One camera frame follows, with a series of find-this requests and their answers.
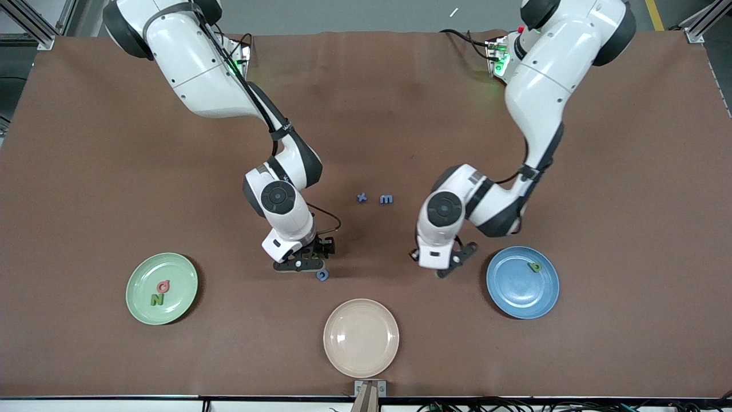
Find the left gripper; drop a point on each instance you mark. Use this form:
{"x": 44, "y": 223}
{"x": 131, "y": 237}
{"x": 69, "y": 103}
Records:
{"x": 412, "y": 254}

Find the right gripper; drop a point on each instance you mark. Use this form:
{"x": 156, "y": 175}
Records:
{"x": 321, "y": 248}

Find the green foam letter B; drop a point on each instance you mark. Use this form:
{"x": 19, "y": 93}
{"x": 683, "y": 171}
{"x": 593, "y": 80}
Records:
{"x": 314, "y": 255}

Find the blue foam letter G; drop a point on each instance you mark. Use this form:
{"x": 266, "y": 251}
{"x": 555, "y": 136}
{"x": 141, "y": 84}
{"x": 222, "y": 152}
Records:
{"x": 319, "y": 277}

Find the green foam letter p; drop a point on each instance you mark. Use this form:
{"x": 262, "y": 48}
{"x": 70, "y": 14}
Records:
{"x": 537, "y": 268}

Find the pink foam letter Q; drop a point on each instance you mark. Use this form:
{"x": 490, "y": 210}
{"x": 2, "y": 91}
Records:
{"x": 159, "y": 286}

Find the green foam letter N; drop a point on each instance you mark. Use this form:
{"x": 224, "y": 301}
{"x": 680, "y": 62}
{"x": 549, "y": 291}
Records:
{"x": 157, "y": 298}

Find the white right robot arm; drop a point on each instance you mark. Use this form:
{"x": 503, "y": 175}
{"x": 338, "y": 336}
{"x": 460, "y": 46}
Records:
{"x": 194, "y": 63}

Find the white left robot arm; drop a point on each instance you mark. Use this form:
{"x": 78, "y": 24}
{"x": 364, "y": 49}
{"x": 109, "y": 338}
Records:
{"x": 549, "y": 74}

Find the blue plate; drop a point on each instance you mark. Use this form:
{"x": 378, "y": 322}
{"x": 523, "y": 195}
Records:
{"x": 517, "y": 292}

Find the beige plate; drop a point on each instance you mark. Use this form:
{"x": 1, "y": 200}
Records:
{"x": 361, "y": 337}

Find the light green plate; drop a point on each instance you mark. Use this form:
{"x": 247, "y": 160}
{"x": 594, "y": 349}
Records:
{"x": 177, "y": 269}

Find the brown table mat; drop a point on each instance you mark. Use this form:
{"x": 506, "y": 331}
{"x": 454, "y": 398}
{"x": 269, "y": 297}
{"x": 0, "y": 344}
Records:
{"x": 372, "y": 103}

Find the yellow floor tape strip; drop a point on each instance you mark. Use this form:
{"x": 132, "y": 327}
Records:
{"x": 655, "y": 14}

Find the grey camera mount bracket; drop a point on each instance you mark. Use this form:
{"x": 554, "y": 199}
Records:
{"x": 370, "y": 395}

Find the white table edge rail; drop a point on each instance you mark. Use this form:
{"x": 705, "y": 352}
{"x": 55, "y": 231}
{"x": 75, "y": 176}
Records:
{"x": 86, "y": 405}

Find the aluminium frame profile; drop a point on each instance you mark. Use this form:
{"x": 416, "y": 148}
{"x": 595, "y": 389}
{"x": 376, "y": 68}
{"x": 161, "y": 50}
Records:
{"x": 700, "y": 28}
{"x": 31, "y": 23}

